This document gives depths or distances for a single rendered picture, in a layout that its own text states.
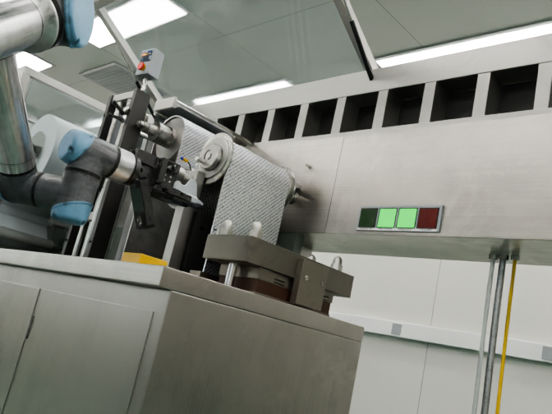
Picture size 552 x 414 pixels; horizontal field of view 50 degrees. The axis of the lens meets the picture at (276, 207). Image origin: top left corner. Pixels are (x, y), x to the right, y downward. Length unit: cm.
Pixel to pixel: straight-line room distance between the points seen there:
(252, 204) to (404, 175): 41
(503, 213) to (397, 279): 293
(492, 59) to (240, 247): 80
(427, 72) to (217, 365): 97
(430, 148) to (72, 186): 89
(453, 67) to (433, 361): 270
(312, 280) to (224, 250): 23
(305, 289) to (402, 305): 284
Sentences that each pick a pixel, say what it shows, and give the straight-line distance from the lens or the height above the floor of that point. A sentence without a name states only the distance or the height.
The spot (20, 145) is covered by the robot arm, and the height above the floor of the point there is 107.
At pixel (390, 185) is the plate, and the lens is 162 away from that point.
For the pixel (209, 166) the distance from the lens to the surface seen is 158.
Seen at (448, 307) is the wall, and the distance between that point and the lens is 410.
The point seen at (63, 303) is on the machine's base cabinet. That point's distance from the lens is 147.
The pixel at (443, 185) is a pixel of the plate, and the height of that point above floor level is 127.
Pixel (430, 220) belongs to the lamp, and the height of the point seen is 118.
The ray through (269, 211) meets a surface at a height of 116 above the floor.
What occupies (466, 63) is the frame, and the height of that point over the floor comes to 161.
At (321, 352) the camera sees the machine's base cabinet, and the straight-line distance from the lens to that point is 147.
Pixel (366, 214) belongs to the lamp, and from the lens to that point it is 162.
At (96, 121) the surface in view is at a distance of 255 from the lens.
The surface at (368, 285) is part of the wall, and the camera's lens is 445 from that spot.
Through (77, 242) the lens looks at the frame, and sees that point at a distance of 181.
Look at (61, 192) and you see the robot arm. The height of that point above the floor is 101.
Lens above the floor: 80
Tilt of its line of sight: 13 degrees up
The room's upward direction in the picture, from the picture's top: 13 degrees clockwise
